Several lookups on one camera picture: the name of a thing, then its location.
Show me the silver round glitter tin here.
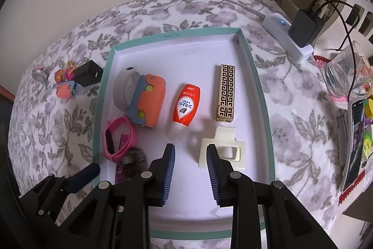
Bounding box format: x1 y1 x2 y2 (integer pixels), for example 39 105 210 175
31 65 48 82

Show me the white tape roll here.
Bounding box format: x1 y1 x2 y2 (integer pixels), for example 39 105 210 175
112 66 143 109

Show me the black power adapter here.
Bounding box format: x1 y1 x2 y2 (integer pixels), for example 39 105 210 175
288 8 325 48

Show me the pink smartwatch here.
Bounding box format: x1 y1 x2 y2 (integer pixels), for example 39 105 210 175
104 116 137 162

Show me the yellow and green toy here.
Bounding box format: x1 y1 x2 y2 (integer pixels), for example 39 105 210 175
361 97 373 169

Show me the pink and white crochet coaster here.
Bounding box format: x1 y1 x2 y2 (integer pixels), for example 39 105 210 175
328 86 373 107

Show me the black smartphone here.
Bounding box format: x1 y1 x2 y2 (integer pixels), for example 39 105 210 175
341 99 368 193

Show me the clear glass jar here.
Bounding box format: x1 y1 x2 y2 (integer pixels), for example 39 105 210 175
322 40 372 98

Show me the brown wooden furniture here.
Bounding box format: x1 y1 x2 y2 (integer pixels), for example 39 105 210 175
0 86 16 105

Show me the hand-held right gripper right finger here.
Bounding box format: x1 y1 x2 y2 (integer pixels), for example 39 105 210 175
207 144 331 249

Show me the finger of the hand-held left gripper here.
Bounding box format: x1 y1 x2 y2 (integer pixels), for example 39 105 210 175
66 163 100 194

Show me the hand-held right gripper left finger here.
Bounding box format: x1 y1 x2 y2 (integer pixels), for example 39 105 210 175
57 143 176 249

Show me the gold patterned lighter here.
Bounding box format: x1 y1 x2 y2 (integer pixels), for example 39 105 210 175
216 64 237 123

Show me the floral grey white blanket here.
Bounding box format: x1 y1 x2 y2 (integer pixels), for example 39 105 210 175
9 0 350 249

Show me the pink and blue plastic case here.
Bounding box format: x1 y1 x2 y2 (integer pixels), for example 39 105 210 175
56 80 80 101

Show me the cream hair claw clip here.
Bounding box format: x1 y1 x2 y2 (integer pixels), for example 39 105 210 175
198 126 247 171

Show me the purple plastic stick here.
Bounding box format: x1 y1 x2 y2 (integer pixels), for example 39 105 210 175
115 134 131 184

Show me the red crochet mat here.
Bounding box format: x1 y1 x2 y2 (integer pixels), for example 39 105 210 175
313 55 329 69

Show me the orange squeeze bottle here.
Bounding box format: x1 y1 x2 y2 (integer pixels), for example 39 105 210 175
167 83 201 137

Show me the orange and blue plastic case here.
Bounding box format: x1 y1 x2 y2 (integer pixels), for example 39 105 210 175
127 73 166 128

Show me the black toy car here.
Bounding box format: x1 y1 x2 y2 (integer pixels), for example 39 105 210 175
121 147 149 176

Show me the grey cable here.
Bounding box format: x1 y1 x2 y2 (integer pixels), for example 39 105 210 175
194 0 267 18

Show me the black charger plug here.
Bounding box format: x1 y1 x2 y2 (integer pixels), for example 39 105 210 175
74 60 104 88

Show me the white power strip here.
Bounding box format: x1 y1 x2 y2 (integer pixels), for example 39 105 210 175
262 13 314 63

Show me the teal and white box tray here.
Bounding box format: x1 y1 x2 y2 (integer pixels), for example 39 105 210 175
92 28 277 241

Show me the pink and orange toy figure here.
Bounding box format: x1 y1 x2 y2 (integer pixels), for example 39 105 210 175
55 61 77 83

